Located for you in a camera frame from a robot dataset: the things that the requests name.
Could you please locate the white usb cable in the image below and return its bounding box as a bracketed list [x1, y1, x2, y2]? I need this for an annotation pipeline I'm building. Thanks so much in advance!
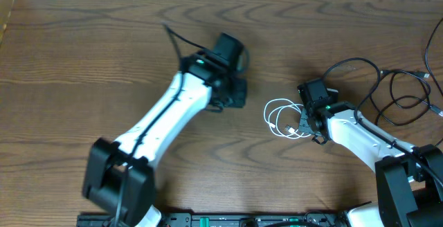
[263, 98, 312, 140]

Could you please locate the short black usb cable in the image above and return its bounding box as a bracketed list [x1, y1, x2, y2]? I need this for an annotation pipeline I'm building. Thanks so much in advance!
[368, 69, 443, 127]

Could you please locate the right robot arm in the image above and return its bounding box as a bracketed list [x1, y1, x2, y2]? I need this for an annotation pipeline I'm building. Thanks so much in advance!
[298, 79, 442, 227]

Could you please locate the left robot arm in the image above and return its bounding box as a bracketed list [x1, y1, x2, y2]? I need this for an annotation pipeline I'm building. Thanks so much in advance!
[82, 33, 248, 226]

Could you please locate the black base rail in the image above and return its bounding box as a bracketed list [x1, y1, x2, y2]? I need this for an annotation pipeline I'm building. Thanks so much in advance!
[75, 212, 350, 227]

